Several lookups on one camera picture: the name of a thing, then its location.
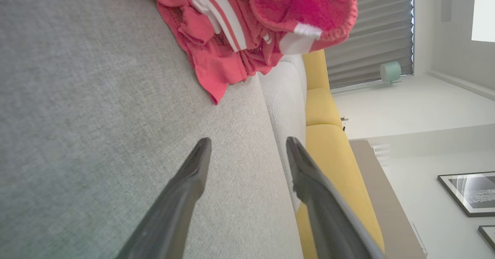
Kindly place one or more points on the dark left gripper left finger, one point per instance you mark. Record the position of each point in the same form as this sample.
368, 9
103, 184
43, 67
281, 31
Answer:
174, 212

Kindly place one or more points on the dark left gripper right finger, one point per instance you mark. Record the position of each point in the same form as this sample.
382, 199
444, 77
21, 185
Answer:
328, 220

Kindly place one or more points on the red jersey with white stripes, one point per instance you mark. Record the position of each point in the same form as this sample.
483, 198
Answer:
216, 58

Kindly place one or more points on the red shorts with white band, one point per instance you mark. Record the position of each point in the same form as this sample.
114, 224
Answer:
309, 4

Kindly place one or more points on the mint green cylindrical lamp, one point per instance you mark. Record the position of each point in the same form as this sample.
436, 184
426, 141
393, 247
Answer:
390, 72

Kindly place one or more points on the grey pleated curtain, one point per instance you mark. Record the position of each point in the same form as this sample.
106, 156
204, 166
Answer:
379, 27

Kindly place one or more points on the white wall outlet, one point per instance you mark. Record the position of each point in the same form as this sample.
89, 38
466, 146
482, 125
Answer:
344, 120

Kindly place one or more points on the large black picture frame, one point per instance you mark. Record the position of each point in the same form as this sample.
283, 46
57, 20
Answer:
471, 193

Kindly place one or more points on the small black picture frame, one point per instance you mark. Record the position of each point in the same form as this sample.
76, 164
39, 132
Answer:
489, 235

